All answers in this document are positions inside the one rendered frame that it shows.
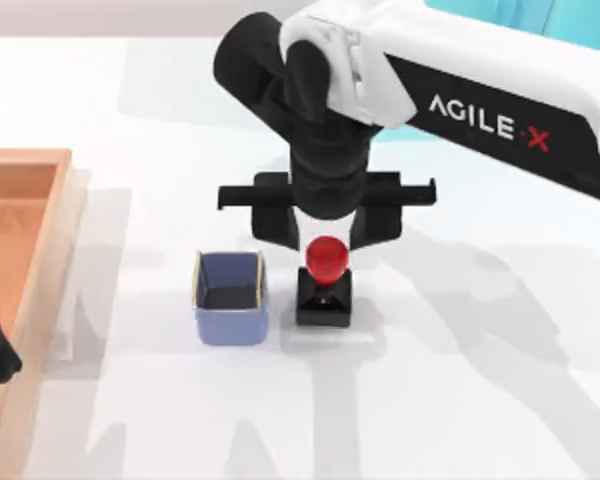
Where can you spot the shallow salmon-coloured box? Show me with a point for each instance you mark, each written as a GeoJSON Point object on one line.
{"type": "Point", "coordinates": [15, 175]}

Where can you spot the red stamp with black base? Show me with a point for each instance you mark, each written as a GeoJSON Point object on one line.
{"type": "Point", "coordinates": [326, 257]}

